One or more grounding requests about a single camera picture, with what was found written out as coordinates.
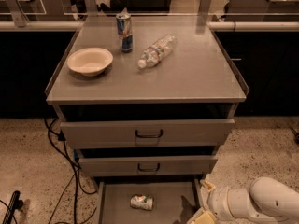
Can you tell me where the top grey drawer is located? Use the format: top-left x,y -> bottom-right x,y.
61,119 -> 235,149

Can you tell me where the red bull can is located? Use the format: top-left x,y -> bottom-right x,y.
116,12 -> 133,53

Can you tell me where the grey drawer cabinet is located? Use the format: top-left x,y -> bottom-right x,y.
44,15 -> 250,185

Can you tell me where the clear plastic water bottle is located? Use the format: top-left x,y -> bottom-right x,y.
137,34 -> 178,69

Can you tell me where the desk left background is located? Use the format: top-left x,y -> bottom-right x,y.
0,0 -> 75,21

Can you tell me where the black floor cable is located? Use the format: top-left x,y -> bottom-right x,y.
44,117 -> 98,224

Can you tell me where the bottom grey drawer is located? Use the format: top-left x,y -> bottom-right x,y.
95,179 -> 202,224

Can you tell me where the white paper bowl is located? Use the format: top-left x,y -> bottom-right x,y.
67,48 -> 113,77

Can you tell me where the crushed 7up can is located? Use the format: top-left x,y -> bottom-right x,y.
130,194 -> 154,211

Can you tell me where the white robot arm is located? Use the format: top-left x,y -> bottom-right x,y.
187,177 -> 299,224

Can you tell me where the dark desk right background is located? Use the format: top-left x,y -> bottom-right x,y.
224,0 -> 299,22

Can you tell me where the grey drawer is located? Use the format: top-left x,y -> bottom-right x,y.
61,119 -> 235,149
79,155 -> 217,177
95,179 -> 202,224

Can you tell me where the white horizontal rail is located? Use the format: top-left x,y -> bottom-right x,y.
0,21 -> 299,32

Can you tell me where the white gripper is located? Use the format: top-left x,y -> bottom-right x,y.
187,180 -> 232,224

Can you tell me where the black object on floor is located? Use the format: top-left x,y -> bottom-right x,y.
2,190 -> 23,224

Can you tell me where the middle grey drawer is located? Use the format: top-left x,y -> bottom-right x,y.
79,155 -> 217,177

